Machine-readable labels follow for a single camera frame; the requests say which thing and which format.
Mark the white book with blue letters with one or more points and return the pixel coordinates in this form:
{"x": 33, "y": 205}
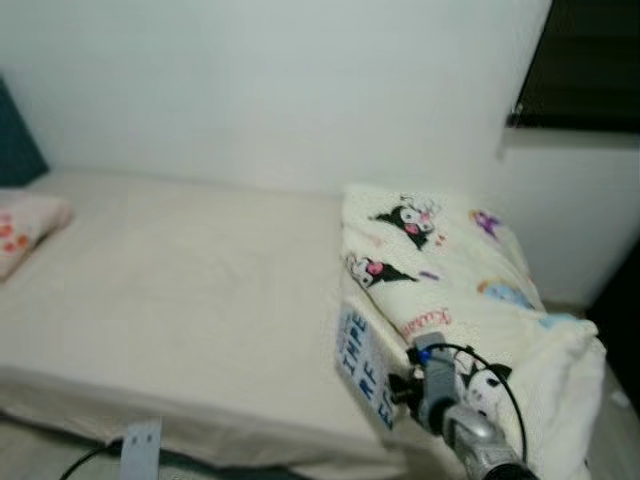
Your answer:
{"x": 362, "y": 365}

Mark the cream cartoon print quilt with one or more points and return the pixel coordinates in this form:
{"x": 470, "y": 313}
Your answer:
{"x": 450, "y": 270}

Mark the pink pillow with coloured dots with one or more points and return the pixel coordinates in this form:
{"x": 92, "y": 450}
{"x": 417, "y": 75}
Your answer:
{"x": 25, "y": 225}

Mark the bed mattress with cream sheet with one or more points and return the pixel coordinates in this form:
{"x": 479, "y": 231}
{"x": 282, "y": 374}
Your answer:
{"x": 200, "y": 290}

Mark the dark window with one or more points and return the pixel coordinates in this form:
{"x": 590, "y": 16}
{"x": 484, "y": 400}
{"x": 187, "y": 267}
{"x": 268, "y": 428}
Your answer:
{"x": 585, "y": 60}

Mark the teal upholstered bed headboard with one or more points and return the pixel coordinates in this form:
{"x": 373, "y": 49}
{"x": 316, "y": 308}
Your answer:
{"x": 18, "y": 145}

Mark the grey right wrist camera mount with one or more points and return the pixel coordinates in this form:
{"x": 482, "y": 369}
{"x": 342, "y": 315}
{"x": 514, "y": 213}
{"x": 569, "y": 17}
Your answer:
{"x": 437, "y": 385}

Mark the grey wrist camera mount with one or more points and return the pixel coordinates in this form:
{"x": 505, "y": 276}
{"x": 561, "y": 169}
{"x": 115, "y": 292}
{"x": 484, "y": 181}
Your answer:
{"x": 437, "y": 385}
{"x": 140, "y": 450}

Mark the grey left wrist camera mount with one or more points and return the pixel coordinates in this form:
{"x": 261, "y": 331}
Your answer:
{"x": 140, "y": 450}

